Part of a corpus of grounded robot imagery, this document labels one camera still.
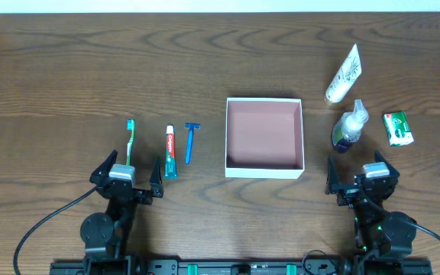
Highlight blue disposable razor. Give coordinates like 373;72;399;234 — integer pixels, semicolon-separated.
185;123;201;165

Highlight white floral lotion tube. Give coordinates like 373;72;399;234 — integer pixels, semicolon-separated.
325;44;362;105

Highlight green white toothbrush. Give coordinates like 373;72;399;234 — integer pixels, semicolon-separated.
126;119;135;165

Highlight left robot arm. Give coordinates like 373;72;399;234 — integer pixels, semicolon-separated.
80;150;163;274

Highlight green soap bar packet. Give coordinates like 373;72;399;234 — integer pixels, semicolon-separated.
383;112;414;147

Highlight clear pump soap bottle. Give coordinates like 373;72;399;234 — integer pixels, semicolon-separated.
332;99;369;154

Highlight Colgate toothpaste tube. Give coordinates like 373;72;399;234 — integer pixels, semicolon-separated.
164;125;177;180

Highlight white cardboard box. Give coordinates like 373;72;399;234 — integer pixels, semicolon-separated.
225;97;305;180

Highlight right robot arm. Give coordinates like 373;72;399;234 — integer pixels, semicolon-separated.
325;151;416;274

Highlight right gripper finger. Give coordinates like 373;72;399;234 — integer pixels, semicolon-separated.
325;157;341;195
374;150;400;178

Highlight black mounting rail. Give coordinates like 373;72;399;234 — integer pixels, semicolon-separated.
48;257;434;275

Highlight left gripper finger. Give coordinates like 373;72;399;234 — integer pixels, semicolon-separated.
149;157;163;198
89;150;118;184

